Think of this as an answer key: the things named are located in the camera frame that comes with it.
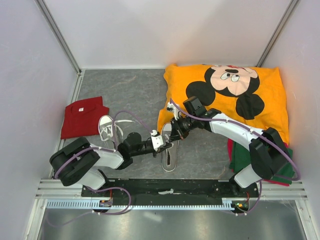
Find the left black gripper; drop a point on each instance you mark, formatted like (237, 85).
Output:
(168, 145)

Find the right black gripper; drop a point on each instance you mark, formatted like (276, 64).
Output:
(174, 135)

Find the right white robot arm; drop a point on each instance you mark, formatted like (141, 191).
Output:
(268, 153)

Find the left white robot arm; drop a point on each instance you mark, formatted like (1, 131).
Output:
(81, 162)

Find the white tape scrap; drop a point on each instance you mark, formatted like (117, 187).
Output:
(166, 192)

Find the red cloth under green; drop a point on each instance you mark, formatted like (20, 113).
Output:
(231, 150)

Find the green folded cloth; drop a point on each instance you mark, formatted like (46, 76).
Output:
(240, 157)

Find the orange mickey mouse pillow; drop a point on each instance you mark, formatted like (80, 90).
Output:
(254, 96)

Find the red folded t-shirt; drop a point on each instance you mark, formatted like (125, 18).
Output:
(81, 118)

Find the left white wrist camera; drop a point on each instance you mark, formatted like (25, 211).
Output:
(157, 140)

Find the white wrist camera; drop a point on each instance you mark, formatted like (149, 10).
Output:
(175, 110)
(157, 140)

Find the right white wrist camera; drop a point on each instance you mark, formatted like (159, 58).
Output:
(175, 110)

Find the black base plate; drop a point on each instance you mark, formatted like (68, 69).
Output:
(181, 192)

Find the slotted cable duct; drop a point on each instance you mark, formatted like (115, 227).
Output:
(90, 204)

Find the right aluminium frame post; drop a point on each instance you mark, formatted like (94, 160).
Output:
(277, 32)

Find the aluminium frame post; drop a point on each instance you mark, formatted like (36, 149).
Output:
(58, 34)
(277, 32)

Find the left aluminium frame post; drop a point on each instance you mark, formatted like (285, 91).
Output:
(58, 34)

